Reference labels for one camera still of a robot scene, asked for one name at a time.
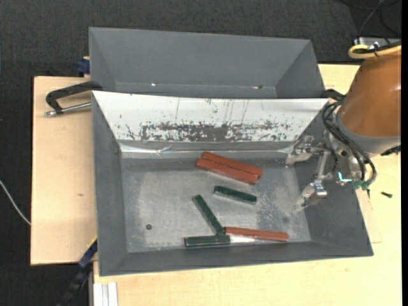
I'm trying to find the pale wood board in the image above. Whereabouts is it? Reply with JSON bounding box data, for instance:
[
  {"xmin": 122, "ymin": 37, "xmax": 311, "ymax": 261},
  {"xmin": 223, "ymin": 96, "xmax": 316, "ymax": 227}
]
[{"xmin": 30, "ymin": 75, "xmax": 99, "ymax": 266}]

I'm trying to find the red-brown flat block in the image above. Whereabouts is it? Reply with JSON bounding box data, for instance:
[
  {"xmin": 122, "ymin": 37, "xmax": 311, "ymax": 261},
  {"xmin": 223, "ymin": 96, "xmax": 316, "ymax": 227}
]
[
  {"xmin": 224, "ymin": 226, "xmax": 289, "ymax": 243},
  {"xmin": 194, "ymin": 157, "xmax": 259, "ymax": 186},
  {"xmin": 201, "ymin": 151, "xmax": 265, "ymax": 179}
]

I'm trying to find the dark green flat block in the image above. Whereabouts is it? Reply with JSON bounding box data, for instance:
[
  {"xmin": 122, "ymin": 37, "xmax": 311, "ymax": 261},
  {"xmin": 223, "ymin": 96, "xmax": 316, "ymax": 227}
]
[
  {"xmin": 191, "ymin": 194, "xmax": 226, "ymax": 236},
  {"xmin": 212, "ymin": 185, "xmax": 258, "ymax": 206},
  {"xmin": 184, "ymin": 234, "xmax": 231, "ymax": 249}
]

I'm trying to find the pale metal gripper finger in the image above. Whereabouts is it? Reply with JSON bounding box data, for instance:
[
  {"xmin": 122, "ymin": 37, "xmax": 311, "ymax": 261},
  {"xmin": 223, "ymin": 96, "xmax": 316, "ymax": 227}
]
[
  {"xmin": 295, "ymin": 181, "xmax": 328, "ymax": 208},
  {"xmin": 285, "ymin": 135, "xmax": 316, "ymax": 166}
]

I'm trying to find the grey metal bin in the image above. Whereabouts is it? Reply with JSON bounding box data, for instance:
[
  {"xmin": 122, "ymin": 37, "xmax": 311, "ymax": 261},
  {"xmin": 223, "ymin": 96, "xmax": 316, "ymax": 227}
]
[{"xmin": 87, "ymin": 26, "xmax": 374, "ymax": 277}]

